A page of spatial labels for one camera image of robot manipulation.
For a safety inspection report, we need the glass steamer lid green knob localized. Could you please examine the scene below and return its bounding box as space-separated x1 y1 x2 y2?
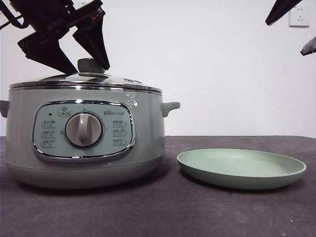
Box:
9 58 161 93

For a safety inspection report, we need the pale green electric steamer pot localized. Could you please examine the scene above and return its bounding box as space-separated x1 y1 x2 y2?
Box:
0 86 181 190

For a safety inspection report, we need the pale green round plate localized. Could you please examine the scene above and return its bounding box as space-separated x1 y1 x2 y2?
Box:
176 147 308 191

